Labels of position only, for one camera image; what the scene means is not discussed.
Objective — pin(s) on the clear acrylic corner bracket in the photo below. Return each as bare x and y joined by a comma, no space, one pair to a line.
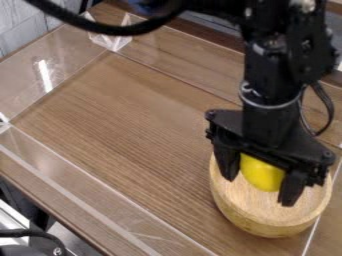
112,43

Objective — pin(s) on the yellow lemon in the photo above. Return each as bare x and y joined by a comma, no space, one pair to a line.
260,174

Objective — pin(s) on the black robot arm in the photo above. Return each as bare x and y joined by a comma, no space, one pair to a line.
289,54

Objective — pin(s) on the light wooden bowl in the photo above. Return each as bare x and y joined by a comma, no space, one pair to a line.
254,211

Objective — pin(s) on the clear acrylic enclosure walls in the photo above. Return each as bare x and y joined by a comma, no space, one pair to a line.
103,143

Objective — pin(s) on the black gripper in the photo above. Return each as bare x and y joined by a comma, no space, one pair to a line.
267,130

